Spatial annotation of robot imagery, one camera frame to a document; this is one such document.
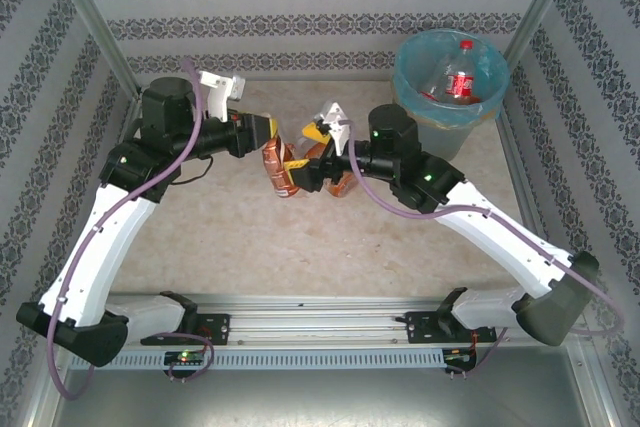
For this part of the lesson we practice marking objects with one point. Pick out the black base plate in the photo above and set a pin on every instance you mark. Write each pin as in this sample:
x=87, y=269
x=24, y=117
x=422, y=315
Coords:
x=420, y=329
x=220, y=329

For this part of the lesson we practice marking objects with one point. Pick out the large orange label bottle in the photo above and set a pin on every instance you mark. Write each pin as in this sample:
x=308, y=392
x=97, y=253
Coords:
x=345, y=187

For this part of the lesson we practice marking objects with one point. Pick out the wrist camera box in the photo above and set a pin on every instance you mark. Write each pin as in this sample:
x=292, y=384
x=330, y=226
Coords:
x=220, y=97
x=337, y=132

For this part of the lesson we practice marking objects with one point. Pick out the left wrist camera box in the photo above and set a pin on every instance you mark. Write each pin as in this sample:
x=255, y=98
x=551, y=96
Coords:
x=220, y=97

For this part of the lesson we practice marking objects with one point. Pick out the grey metal sheet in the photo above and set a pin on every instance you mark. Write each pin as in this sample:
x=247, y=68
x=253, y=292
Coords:
x=320, y=397

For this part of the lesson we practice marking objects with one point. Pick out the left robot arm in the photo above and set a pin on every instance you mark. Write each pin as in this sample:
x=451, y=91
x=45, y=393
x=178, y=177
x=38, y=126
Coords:
x=100, y=247

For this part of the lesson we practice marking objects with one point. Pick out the aluminium frame post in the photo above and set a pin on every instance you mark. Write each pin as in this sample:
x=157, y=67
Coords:
x=94, y=22
x=540, y=12

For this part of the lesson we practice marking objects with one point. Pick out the grey round bin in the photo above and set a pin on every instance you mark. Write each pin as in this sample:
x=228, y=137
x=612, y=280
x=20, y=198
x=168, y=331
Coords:
x=450, y=142

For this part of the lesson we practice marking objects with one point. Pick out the cola bottle red cap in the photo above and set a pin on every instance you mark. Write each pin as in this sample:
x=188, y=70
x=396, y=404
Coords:
x=460, y=84

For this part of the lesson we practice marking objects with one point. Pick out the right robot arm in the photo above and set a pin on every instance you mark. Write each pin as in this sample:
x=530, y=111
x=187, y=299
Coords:
x=500, y=237

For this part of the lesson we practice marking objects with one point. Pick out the brown tea bottle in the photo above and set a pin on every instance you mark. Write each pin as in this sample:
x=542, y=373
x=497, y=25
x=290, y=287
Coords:
x=280, y=172

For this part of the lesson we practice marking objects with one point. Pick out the aluminium side rail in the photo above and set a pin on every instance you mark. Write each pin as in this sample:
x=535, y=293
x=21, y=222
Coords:
x=515, y=147
x=127, y=117

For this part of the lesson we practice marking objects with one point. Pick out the small circuit board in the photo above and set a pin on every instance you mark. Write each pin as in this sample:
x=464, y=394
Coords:
x=185, y=358
x=457, y=356

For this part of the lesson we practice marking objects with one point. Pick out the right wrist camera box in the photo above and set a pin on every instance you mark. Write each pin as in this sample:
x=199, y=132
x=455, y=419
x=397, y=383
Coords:
x=337, y=132

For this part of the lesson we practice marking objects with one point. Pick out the aluminium mounting rail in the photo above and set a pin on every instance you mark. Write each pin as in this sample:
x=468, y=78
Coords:
x=320, y=319

